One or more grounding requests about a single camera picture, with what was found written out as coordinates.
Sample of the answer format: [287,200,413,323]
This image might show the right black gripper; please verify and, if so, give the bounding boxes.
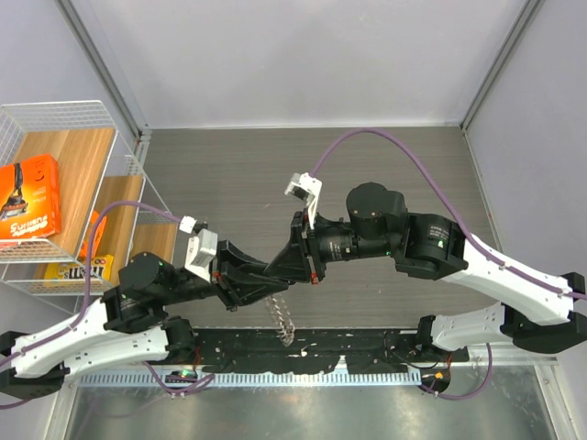
[266,208,396,285]

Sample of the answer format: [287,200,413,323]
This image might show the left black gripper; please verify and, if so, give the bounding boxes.
[161,237,291,311]

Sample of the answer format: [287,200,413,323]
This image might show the metal disc with key rings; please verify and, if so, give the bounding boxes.
[265,293,295,347]

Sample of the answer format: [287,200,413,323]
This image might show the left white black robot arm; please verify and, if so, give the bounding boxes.
[1,237,290,404]

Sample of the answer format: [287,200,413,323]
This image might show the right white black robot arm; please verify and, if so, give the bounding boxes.
[264,182,586,361]

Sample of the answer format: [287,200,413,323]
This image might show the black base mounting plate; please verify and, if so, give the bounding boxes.
[158,328,470,375]

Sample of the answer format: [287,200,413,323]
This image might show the small orange packet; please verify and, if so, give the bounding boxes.
[78,211,107,259]

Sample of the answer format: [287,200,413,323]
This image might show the yellow candy bag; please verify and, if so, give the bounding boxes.
[43,255,114,282]

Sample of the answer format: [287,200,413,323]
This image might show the orange product box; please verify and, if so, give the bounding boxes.
[1,154,61,240]

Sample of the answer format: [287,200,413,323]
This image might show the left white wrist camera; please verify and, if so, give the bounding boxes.
[179,216,218,283]

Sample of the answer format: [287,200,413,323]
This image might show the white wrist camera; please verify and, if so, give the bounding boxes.
[284,172,322,230]
[179,216,218,283]

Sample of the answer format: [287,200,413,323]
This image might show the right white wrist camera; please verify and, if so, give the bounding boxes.
[284,172,322,230]

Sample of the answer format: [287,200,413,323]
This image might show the white slotted cable duct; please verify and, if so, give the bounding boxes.
[79,368,421,388]

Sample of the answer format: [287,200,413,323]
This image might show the white wire shelf rack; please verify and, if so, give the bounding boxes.
[1,100,176,314]

